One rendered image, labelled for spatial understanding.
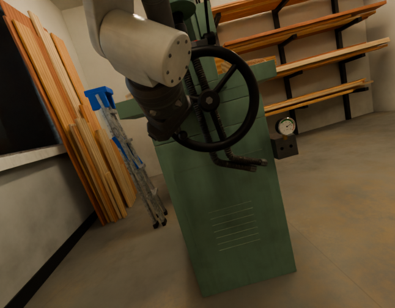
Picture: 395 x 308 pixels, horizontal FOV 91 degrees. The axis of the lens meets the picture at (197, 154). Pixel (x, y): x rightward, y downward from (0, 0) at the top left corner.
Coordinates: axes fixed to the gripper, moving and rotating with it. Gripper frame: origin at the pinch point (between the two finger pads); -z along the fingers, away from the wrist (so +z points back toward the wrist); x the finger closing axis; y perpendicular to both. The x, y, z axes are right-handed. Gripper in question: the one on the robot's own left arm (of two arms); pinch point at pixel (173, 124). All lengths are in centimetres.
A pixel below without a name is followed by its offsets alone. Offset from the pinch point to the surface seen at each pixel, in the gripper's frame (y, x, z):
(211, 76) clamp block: 4.9, 22.2, -8.0
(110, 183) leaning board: 78, -45, -136
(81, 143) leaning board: 112, -31, -111
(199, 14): 41, 62, -27
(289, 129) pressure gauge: -24.3, 28.3, -22.8
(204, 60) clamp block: 8.8, 24.2, -5.5
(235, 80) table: 1.0, 31.7, -17.3
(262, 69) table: -4.6, 40.5, -16.7
